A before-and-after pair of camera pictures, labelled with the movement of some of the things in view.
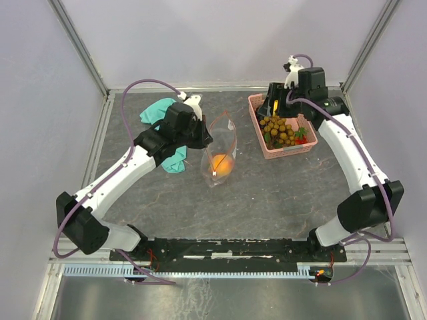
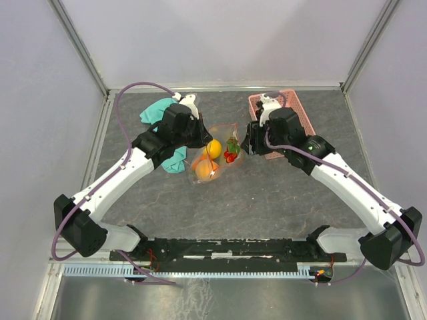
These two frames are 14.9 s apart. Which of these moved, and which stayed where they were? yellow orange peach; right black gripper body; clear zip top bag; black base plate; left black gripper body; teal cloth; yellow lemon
Moved: yellow orange peach; right black gripper body; clear zip top bag; yellow lemon
Stayed: left black gripper body; teal cloth; black base plate
